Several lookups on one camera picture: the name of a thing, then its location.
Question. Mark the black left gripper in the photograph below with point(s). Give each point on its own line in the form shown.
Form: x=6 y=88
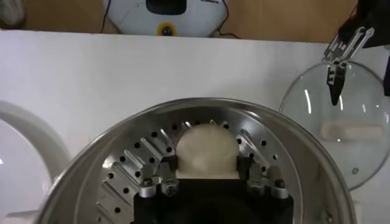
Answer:
x=377 y=18

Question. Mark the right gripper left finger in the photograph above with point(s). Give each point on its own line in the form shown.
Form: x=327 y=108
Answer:
x=169 y=185

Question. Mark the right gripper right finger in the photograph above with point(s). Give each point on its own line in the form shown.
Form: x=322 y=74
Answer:
x=256 y=182

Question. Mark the white steamed baozi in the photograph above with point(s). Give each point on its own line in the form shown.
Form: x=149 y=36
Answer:
x=207 y=149

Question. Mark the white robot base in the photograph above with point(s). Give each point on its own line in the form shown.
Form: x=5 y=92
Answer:
x=182 y=21

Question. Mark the perforated steel steamer basket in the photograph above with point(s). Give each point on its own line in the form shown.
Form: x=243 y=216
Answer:
x=122 y=146

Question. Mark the white round plate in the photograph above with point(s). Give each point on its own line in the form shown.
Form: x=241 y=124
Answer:
x=39 y=134

